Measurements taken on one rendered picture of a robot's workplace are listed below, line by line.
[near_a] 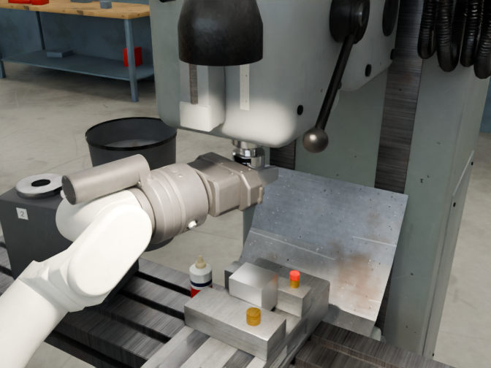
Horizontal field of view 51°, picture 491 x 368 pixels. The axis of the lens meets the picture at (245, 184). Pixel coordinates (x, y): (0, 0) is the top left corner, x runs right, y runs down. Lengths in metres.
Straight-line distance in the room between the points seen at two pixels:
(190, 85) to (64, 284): 0.25
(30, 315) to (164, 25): 0.36
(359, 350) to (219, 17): 0.65
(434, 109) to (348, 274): 0.36
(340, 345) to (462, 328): 1.64
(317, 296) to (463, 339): 1.61
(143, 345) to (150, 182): 0.39
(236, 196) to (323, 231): 0.46
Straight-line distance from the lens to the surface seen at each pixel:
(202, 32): 0.42
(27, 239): 1.06
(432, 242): 1.12
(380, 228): 1.09
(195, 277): 0.94
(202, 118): 0.59
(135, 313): 1.00
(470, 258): 3.03
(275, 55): 0.58
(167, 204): 0.62
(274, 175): 0.74
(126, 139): 3.04
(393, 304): 1.22
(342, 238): 1.11
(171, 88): 0.66
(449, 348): 2.41
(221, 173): 0.68
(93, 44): 6.93
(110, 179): 0.60
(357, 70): 0.75
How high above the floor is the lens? 1.54
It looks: 25 degrees down
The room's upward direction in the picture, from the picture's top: straight up
